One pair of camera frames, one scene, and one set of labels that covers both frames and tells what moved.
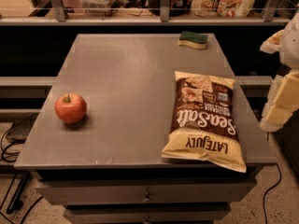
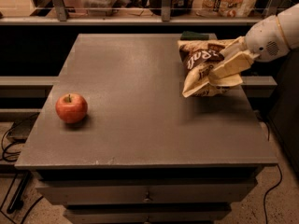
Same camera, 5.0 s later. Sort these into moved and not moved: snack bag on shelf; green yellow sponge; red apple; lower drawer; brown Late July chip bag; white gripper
Moved: white gripper; brown Late July chip bag
Not moved: red apple; green yellow sponge; snack bag on shelf; lower drawer
